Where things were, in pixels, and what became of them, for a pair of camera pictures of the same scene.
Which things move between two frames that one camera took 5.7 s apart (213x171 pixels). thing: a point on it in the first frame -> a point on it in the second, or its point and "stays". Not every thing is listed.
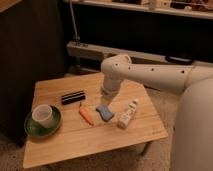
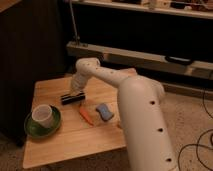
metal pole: [74, 22] stays
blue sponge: [105, 113] stays
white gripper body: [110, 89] -> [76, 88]
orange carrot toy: [84, 112] stays
